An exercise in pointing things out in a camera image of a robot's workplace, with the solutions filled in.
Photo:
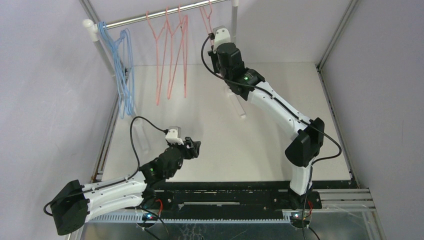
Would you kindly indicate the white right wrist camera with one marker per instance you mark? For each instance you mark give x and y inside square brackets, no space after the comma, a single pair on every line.
[221,36]

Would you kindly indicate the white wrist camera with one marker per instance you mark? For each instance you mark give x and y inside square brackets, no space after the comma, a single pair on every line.
[221,36]
[173,136]

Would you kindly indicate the pink wire hanger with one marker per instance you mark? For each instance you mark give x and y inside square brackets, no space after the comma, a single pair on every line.
[184,41]
[206,17]
[172,63]
[157,37]

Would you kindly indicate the right circuit board with wires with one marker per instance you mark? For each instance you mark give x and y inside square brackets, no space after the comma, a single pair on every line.
[298,221]

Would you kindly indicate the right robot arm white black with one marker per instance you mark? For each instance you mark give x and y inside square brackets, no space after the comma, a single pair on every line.
[306,134]

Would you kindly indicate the metal clothes rack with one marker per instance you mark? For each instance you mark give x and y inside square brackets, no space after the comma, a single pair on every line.
[90,24]

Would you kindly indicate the circuit board with wires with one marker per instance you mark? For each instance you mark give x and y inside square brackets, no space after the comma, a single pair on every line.
[298,221]
[150,218]

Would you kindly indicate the left circuit board with wires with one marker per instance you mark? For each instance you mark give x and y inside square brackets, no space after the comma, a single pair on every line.
[150,218]

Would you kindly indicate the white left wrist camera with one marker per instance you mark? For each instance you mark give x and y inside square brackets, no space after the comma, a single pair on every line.
[173,136]

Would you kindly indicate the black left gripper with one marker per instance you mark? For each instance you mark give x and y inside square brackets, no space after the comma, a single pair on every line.
[194,145]

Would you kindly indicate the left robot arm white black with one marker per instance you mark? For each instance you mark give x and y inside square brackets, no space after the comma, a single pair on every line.
[77,204]

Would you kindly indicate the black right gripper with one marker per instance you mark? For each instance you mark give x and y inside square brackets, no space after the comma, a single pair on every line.
[212,56]

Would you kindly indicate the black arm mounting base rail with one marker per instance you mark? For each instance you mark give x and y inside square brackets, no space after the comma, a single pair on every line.
[233,201]

